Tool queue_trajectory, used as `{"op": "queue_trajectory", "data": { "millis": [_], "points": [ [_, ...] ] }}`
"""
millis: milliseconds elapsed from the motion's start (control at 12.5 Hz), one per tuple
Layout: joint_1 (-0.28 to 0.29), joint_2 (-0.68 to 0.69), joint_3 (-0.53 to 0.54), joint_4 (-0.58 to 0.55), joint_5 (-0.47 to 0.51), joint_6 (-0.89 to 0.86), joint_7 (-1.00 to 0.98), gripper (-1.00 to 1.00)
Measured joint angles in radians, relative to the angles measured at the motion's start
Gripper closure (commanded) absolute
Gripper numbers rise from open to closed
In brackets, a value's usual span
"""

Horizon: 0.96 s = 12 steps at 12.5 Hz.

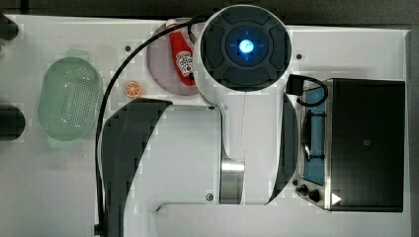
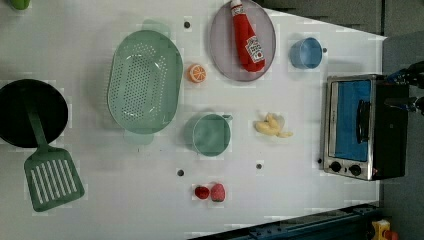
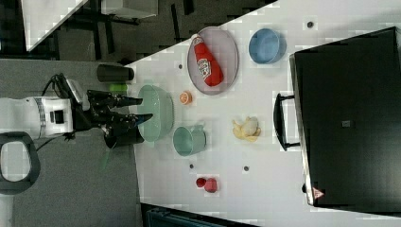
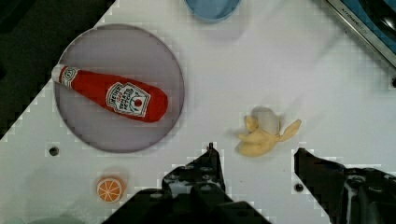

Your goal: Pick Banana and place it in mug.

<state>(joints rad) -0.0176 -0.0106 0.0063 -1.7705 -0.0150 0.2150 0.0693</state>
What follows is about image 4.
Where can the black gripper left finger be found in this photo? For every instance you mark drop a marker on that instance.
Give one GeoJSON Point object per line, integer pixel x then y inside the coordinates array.
{"type": "Point", "coordinates": [206, 169]}

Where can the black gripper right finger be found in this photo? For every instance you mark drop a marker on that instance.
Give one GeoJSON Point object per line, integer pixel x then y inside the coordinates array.
{"type": "Point", "coordinates": [324, 180]}

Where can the plush peeled banana toy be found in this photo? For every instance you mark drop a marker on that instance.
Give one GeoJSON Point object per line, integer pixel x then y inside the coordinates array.
{"type": "Point", "coordinates": [263, 132]}

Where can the green mug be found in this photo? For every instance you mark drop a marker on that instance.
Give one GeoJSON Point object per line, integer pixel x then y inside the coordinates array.
{"type": "Point", "coordinates": [57, 220]}

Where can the plush red ketchup bottle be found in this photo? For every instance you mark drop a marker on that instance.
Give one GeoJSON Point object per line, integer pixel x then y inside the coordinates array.
{"type": "Point", "coordinates": [123, 96]}

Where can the plush orange slice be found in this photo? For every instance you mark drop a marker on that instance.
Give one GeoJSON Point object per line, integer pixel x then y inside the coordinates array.
{"type": "Point", "coordinates": [110, 189]}

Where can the grey round plate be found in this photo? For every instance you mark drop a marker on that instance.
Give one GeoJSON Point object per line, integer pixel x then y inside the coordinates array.
{"type": "Point", "coordinates": [126, 51]}

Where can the blue bowl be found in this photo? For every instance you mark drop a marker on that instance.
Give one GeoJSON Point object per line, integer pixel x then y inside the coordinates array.
{"type": "Point", "coordinates": [212, 10]}

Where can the black silver toaster oven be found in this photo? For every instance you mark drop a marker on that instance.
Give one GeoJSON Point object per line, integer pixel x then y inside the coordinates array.
{"type": "Point", "coordinates": [373, 21]}

